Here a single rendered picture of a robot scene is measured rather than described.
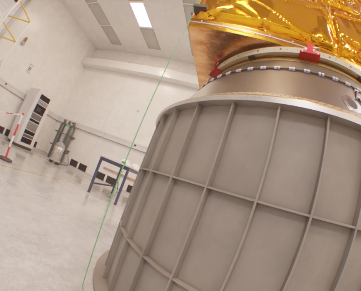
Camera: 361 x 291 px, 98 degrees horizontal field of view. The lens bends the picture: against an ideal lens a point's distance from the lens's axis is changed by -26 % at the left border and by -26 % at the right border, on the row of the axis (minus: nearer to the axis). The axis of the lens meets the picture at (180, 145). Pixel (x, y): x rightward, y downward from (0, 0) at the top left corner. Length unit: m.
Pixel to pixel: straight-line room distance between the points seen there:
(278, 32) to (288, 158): 0.94
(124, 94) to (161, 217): 7.39
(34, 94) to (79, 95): 2.43
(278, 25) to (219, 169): 1.03
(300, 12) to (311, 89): 0.82
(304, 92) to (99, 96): 8.12
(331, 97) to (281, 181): 0.46
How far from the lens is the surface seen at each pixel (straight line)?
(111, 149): 7.47
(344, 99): 1.06
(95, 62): 9.36
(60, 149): 7.20
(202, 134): 0.92
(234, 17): 1.50
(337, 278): 0.83
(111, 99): 8.27
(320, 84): 1.09
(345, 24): 1.85
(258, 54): 1.41
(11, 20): 7.61
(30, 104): 7.51
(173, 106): 1.15
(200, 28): 1.48
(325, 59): 1.36
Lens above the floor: 0.73
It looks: 12 degrees up
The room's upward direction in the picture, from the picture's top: 20 degrees clockwise
